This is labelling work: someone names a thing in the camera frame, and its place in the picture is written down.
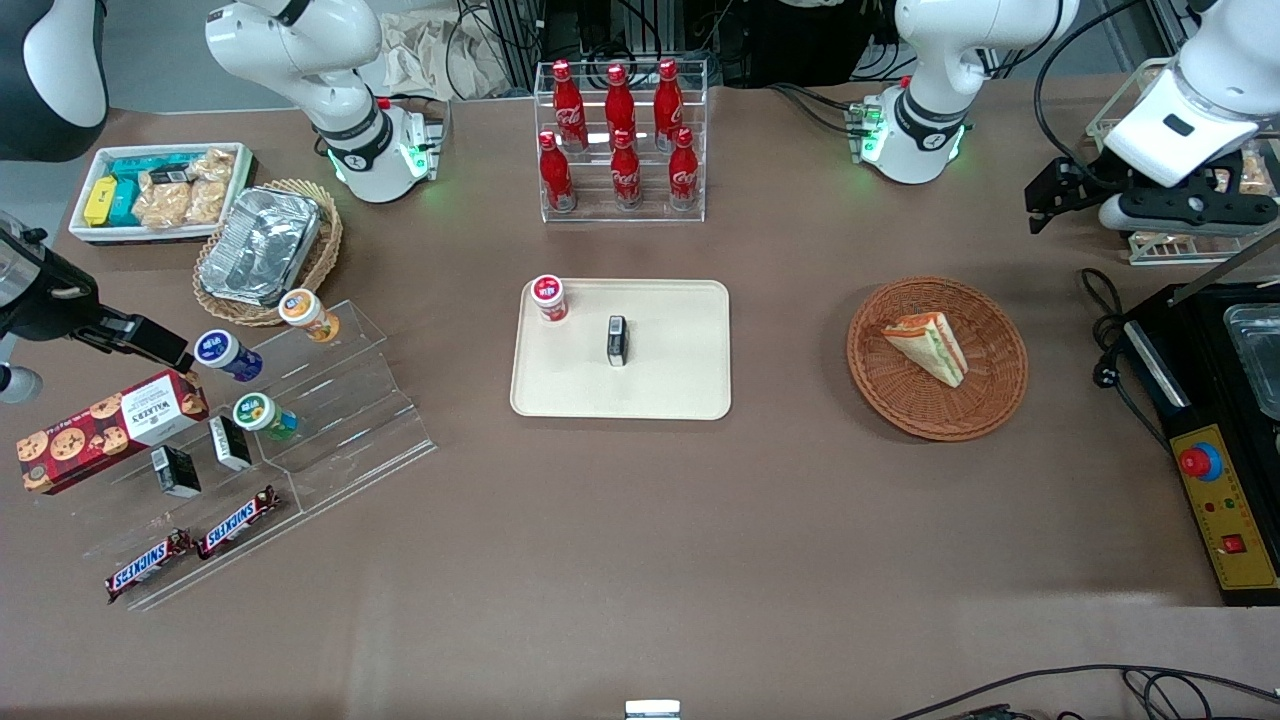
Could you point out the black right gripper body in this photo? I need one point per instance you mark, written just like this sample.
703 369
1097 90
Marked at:
48 301

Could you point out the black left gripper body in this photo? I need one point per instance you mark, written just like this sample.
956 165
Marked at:
1082 184

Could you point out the triangle sandwich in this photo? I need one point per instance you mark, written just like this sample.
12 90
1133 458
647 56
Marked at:
930 345

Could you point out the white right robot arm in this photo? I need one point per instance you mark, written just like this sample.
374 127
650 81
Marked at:
300 50

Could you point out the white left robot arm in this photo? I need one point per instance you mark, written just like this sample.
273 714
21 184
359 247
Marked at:
940 50

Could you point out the aluminium foil tray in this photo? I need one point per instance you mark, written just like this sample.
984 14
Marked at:
260 245

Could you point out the oval tan wicker basket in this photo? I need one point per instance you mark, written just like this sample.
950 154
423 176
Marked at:
325 250

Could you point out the round brown wicker basket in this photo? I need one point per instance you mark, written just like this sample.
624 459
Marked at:
940 410

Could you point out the beige plastic tray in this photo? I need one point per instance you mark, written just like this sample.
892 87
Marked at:
660 380

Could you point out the small blue-lid can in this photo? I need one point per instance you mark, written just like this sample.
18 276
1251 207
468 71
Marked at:
222 352

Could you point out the diagonal metal bar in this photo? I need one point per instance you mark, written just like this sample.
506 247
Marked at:
1225 268

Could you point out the white rectangular bin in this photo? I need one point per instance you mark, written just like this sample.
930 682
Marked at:
85 232

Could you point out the red cookie box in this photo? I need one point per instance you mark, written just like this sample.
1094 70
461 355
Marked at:
100 435

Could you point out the small green-lid can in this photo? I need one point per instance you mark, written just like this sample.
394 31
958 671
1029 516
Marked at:
258 413

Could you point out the yellow snack box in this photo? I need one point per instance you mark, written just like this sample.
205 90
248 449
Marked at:
100 200

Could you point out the small black box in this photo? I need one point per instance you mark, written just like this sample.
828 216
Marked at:
617 342
175 472
230 443

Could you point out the teal snack box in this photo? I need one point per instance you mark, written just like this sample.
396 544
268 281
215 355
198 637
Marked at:
145 165
124 205

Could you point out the clear bag of crackers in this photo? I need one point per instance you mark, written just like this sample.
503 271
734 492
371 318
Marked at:
162 205
207 200
212 165

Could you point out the small orange-lid can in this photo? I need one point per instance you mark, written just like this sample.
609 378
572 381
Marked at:
305 312

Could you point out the steel pan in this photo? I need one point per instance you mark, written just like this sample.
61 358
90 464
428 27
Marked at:
1260 350

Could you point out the snickers bar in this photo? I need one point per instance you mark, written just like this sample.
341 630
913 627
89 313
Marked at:
237 522
148 566

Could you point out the black machine with yellow panel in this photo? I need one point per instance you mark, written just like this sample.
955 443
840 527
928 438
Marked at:
1200 400

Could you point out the clear acrylic step display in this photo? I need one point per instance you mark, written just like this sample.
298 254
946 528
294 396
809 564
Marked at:
350 420

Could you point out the red emergency stop button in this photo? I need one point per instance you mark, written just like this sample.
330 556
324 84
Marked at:
1200 461

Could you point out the red cola bottle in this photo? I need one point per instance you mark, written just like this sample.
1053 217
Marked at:
556 175
668 105
683 172
620 100
626 175
568 110

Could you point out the small red-lid can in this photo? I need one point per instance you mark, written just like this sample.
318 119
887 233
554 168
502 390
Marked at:
549 298

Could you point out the crumpled brown paper bag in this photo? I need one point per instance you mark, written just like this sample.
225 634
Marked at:
430 55

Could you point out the clear acrylic bottle rack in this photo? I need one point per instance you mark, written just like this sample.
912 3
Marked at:
620 215

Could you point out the aluminium frame post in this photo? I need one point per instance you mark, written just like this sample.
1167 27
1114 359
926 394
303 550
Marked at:
515 45

